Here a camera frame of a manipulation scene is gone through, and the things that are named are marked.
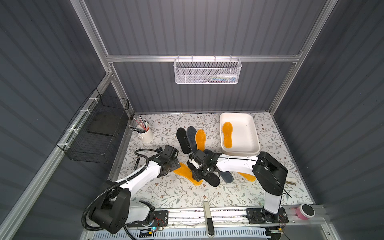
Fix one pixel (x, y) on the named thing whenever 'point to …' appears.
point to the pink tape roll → (304, 211)
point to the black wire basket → (91, 135)
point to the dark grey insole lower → (227, 176)
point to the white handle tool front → (209, 221)
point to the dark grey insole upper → (191, 133)
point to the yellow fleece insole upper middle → (200, 137)
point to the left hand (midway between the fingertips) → (172, 167)
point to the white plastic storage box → (239, 134)
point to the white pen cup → (147, 136)
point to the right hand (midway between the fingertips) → (196, 176)
